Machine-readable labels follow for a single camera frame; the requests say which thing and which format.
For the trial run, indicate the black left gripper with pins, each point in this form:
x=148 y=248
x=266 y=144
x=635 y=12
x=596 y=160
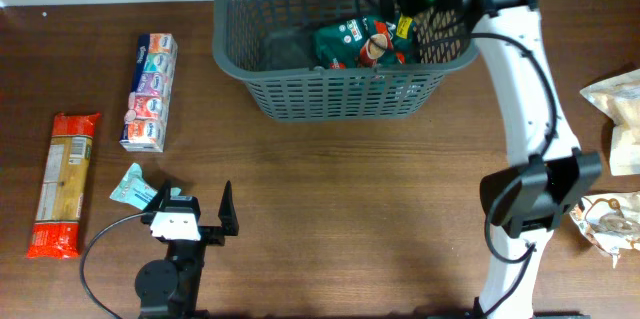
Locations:
x=216 y=235

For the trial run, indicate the green coffee bag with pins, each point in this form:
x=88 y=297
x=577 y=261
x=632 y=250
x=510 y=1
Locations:
x=366 y=42

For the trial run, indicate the beige noodle packet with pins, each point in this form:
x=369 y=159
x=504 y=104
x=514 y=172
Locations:
x=618 y=98

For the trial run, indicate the brown white snack bag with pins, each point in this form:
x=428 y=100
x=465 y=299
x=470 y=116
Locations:
x=610 y=222

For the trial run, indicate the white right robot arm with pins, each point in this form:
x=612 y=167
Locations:
x=548 y=172

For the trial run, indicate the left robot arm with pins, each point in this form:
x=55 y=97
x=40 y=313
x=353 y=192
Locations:
x=169 y=287

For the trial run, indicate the light blue white tube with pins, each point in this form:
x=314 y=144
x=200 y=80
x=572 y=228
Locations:
x=135 y=191

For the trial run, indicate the orange spaghetti packet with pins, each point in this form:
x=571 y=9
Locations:
x=55 y=231

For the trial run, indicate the grey plastic basket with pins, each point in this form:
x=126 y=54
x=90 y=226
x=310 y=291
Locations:
x=267 y=45

